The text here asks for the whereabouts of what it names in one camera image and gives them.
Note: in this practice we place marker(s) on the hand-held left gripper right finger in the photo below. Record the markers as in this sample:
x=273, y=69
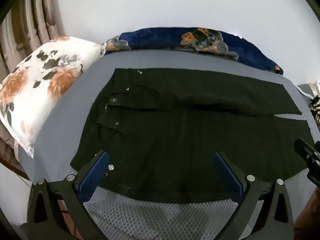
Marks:
x=225, y=173

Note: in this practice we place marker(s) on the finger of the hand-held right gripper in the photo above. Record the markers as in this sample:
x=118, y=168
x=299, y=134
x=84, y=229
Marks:
x=315, y=177
x=306, y=150

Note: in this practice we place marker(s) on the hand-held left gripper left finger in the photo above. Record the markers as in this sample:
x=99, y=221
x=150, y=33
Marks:
x=96, y=173

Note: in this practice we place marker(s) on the black pants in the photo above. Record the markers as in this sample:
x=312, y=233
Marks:
x=175, y=142

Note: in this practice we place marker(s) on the checkered cloth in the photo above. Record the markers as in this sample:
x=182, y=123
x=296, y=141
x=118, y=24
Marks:
x=316, y=112

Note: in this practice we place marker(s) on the grey mesh mattress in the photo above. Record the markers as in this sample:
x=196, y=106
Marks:
x=72, y=110

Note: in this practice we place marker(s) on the white floral pillow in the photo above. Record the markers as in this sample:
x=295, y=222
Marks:
x=37, y=92

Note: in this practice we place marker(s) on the blue floral blanket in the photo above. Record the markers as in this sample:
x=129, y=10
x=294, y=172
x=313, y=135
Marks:
x=160, y=38

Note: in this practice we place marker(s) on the wooden bed frame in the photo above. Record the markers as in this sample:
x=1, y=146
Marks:
x=10, y=158

